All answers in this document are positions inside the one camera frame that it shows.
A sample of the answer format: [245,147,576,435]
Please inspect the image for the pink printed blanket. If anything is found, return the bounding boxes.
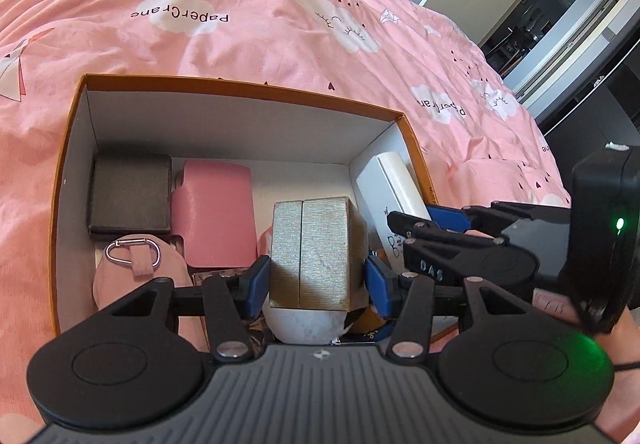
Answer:
[0,0,573,444]

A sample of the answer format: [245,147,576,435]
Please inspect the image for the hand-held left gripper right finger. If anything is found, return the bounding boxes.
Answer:
[363,256,532,368]

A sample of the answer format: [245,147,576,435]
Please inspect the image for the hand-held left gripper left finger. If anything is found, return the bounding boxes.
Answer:
[106,255,273,366]

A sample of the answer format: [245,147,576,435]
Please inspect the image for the pink pouch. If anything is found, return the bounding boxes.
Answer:
[92,238,211,351]

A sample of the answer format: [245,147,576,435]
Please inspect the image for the white round object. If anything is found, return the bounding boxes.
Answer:
[263,307,353,346]

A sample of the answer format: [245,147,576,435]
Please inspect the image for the dark cabinet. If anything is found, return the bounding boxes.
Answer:
[537,67,640,210]

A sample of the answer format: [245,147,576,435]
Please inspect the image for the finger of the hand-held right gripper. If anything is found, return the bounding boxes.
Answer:
[426,200,574,234]
[387,210,502,288]

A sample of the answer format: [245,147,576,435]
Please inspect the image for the white case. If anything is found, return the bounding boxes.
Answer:
[356,151,433,271]

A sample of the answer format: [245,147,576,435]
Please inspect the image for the person's right hand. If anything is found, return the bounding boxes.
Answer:
[532,288,640,444]

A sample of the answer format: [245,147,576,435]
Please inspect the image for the silver ribbed box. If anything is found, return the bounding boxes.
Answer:
[268,196,368,313]

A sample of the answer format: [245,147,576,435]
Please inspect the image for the pink case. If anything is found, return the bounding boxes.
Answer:
[171,159,258,271]

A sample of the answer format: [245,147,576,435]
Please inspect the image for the dark grey ribbed box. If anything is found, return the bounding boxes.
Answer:
[88,153,173,239]

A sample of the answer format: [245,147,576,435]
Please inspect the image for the orange cardboard box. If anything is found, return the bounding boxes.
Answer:
[49,73,452,341]

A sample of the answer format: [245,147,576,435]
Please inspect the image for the silver carabiner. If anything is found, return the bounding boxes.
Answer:
[104,239,162,271]

